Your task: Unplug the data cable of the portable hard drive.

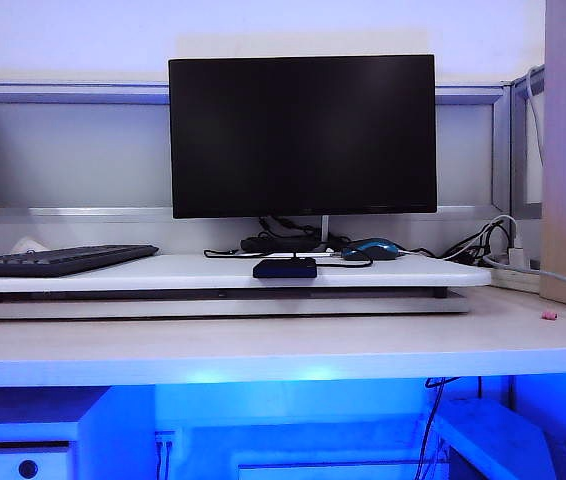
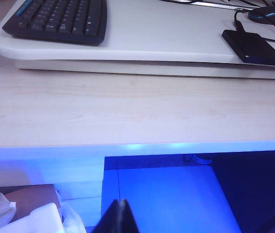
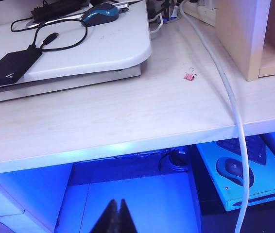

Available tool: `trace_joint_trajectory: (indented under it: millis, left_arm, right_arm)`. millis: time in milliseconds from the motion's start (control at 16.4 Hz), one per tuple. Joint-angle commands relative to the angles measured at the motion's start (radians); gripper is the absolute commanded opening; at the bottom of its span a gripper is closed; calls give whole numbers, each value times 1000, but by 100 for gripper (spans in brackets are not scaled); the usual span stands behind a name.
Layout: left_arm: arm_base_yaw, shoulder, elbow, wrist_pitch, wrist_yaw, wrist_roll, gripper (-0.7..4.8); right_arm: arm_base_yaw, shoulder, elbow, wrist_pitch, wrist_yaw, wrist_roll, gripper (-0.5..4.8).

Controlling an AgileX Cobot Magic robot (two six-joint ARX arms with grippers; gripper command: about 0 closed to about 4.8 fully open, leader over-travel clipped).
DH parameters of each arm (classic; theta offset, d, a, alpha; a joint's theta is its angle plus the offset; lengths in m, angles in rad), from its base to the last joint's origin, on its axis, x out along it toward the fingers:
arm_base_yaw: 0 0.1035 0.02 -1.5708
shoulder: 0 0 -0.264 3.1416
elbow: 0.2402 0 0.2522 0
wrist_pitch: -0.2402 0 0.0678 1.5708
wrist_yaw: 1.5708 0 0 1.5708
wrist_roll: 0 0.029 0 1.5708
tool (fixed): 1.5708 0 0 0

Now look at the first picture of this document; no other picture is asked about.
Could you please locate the dark portable hard drive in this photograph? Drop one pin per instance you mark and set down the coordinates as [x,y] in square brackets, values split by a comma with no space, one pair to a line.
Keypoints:
[285,269]

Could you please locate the blue computer mouse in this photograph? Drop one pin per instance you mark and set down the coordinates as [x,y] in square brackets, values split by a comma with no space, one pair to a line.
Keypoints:
[370,248]

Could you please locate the black AOC computer monitor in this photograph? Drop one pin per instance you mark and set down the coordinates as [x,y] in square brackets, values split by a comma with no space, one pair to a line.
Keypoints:
[303,135]

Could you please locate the white desk riser board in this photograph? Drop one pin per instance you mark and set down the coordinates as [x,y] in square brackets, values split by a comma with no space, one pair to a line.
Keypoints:
[163,282]

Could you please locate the frosted aluminium partition panel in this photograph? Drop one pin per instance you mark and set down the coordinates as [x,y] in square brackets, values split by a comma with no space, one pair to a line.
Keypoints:
[78,150]
[525,150]

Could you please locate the black computer keyboard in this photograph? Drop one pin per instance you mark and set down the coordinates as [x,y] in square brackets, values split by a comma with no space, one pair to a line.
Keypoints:
[58,260]

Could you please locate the white power strip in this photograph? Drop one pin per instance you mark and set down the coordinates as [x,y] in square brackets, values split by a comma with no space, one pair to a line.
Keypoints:
[515,277]

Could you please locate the small pink object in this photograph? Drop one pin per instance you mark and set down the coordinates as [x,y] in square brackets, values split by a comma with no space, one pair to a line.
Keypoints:
[548,315]

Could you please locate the white drawer cabinet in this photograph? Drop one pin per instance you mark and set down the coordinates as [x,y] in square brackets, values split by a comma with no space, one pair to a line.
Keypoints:
[23,430]

